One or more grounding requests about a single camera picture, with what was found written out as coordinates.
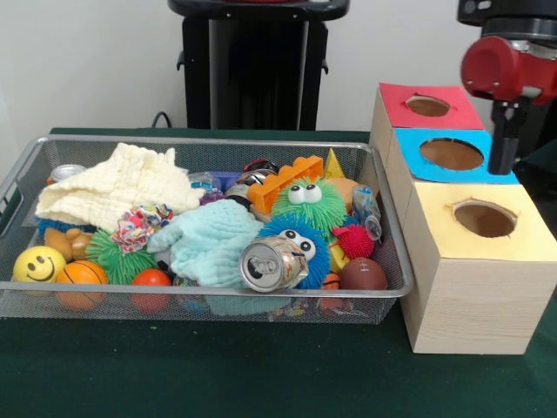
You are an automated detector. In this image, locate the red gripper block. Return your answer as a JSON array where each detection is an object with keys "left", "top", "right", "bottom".
[{"left": 460, "top": 35, "right": 557, "bottom": 175}]

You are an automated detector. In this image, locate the wooden box with three holes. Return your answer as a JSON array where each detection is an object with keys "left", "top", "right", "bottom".
[{"left": 369, "top": 82, "right": 557, "bottom": 354}]

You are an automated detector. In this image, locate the clear mesh bin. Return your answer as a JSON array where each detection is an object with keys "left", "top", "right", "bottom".
[{"left": 0, "top": 134, "right": 414, "bottom": 326}]

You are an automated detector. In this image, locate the dark green table cloth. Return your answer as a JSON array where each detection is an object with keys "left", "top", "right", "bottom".
[
  {"left": 0, "top": 126, "right": 557, "bottom": 418},
  {"left": 512, "top": 138, "right": 557, "bottom": 245}
]

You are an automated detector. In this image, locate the green spiky toy with eyes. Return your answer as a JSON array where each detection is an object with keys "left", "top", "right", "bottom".
[{"left": 272, "top": 176, "right": 349, "bottom": 239}]

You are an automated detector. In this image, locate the brown toy football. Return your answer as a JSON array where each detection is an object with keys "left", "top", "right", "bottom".
[{"left": 339, "top": 257, "right": 388, "bottom": 292}]

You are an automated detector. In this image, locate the blue spiky toy with eyes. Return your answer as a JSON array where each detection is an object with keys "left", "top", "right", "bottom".
[{"left": 256, "top": 216, "right": 332, "bottom": 291}]

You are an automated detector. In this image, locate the orange toothed toy block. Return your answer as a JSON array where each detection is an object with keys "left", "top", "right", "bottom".
[{"left": 247, "top": 155, "right": 325, "bottom": 210}]

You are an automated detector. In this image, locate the crushed silver drink can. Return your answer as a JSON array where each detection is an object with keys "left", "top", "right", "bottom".
[{"left": 238, "top": 234, "right": 311, "bottom": 293}]

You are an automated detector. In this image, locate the light blue cloth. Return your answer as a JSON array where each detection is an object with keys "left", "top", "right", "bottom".
[{"left": 146, "top": 199, "right": 266, "bottom": 289}]

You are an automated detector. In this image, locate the small red-orange ball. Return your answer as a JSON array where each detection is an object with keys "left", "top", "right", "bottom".
[{"left": 130, "top": 268, "right": 173, "bottom": 314}]

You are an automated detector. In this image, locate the cream cloth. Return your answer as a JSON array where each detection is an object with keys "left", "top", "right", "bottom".
[{"left": 34, "top": 142, "right": 205, "bottom": 232}]

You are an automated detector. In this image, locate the orange toy basketball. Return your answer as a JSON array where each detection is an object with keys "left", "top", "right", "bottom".
[{"left": 56, "top": 260, "right": 110, "bottom": 311}]

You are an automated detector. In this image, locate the yellow smiley ball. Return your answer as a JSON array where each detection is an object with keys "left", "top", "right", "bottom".
[{"left": 12, "top": 246, "right": 67, "bottom": 284}]

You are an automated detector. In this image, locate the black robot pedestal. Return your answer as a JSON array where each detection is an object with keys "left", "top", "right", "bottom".
[{"left": 167, "top": 0, "right": 352, "bottom": 131}]

